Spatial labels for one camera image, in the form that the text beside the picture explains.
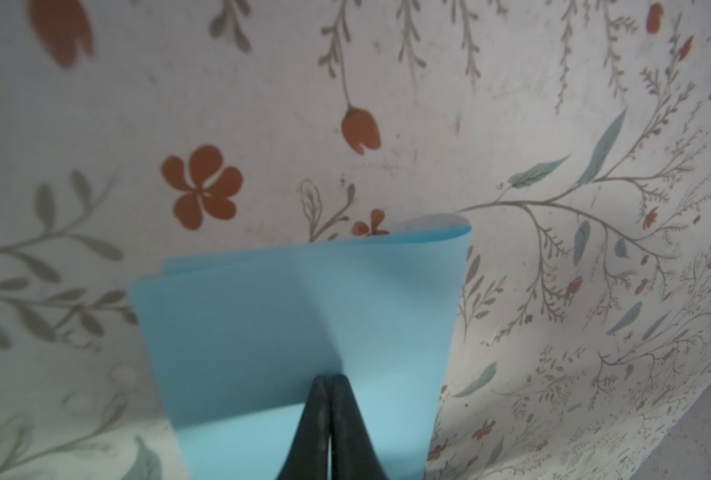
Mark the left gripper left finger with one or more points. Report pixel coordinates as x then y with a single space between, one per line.
308 457

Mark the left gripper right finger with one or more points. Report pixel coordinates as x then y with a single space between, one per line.
353 456

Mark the light blue square paper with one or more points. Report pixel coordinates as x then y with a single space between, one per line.
236 338

